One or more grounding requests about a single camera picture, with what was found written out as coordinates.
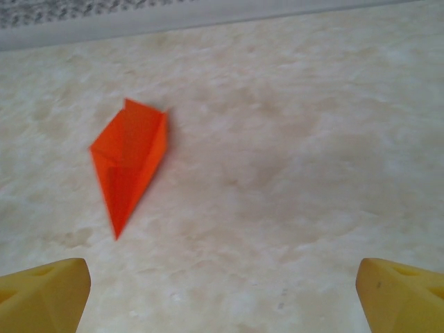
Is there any orange square paper sheet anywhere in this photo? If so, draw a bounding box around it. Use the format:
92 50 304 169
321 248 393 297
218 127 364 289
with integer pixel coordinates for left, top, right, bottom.
88 98 170 241

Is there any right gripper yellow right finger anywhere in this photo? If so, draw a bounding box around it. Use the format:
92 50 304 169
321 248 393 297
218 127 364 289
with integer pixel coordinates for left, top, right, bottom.
357 257 444 333

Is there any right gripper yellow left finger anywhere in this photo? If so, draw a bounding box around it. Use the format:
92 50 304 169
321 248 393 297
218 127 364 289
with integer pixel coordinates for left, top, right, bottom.
0 257 92 333

